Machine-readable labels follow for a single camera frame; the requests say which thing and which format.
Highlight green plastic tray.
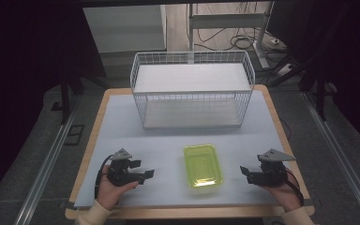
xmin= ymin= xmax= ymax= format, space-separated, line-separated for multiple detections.
xmin=182 ymin=143 xmax=224 ymax=188

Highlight black floor plate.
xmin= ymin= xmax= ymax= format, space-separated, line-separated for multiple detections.
xmin=63 ymin=124 xmax=85 ymax=146

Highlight person's left hand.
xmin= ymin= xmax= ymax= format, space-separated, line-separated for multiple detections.
xmin=96 ymin=165 xmax=140 ymax=211

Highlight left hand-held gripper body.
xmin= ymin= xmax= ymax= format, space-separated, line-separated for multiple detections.
xmin=107 ymin=147 xmax=145 ymax=188

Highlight dark curtain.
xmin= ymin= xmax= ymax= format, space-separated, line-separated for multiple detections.
xmin=266 ymin=0 xmax=360 ymax=148
xmin=0 ymin=0 xmax=107 ymax=207

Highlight white wire basket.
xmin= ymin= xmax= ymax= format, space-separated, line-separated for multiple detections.
xmin=129 ymin=50 xmax=257 ymax=130

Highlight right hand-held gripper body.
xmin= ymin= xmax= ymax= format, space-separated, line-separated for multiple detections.
xmin=247 ymin=147 xmax=297 ymax=188

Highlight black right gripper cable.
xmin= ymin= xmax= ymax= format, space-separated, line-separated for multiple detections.
xmin=284 ymin=168 xmax=305 ymax=207

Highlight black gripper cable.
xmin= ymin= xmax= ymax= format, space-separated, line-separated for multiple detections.
xmin=94 ymin=154 xmax=114 ymax=201
xmin=284 ymin=168 xmax=305 ymax=207

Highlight aluminium floor rail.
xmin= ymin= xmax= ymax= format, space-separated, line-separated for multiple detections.
xmin=13 ymin=93 xmax=83 ymax=225
xmin=302 ymin=91 xmax=360 ymax=225

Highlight grey metal desk frame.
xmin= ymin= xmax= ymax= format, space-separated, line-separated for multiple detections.
xmin=187 ymin=0 xmax=277 ymax=70

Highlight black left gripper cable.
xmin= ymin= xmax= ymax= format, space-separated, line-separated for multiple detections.
xmin=94 ymin=154 xmax=114 ymax=201

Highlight person's right hand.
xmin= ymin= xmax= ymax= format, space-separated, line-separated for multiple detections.
xmin=261 ymin=172 xmax=304 ymax=214

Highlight black floor cables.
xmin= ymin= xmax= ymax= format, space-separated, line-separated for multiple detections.
xmin=196 ymin=27 xmax=290 ymax=64

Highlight white power strip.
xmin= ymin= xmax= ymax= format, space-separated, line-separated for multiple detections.
xmin=276 ymin=63 xmax=295 ymax=78

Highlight pale grey table mat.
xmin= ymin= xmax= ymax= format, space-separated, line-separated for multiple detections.
xmin=73 ymin=89 xmax=291 ymax=209

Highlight black stand legs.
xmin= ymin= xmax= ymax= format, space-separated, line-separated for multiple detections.
xmin=50 ymin=74 xmax=111 ymax=126
xmin=268 ymin=54 xmax=338 ymax=122

